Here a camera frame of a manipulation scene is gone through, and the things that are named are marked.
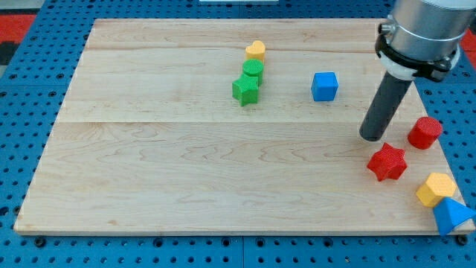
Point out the red star block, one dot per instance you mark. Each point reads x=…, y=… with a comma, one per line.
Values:
x=388, y=163

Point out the yellow heart block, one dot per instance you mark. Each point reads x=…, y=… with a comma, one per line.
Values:
x=256, y=50

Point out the green star block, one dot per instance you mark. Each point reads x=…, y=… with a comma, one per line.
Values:
x=245, y=90

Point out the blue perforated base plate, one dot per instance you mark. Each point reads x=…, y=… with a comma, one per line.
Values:
x=32, y=88

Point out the wooden board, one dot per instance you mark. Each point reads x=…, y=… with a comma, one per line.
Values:
x=150, y=142

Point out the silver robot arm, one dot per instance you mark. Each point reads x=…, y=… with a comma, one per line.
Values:
x=419, y=38

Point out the green cylinder block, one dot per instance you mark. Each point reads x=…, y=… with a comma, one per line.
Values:
x=254, y=68

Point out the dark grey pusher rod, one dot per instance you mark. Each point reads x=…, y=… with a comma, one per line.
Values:
x=386, y=101

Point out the red cylinder block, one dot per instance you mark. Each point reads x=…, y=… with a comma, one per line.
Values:
x=425, y=132

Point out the yellow hexagon block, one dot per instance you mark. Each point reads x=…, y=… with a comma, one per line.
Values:
x=436, y=187

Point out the blue triangle block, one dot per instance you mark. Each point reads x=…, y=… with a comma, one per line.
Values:
x=449, y=214

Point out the blue cube block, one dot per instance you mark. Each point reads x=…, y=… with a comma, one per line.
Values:
x=324, y=86

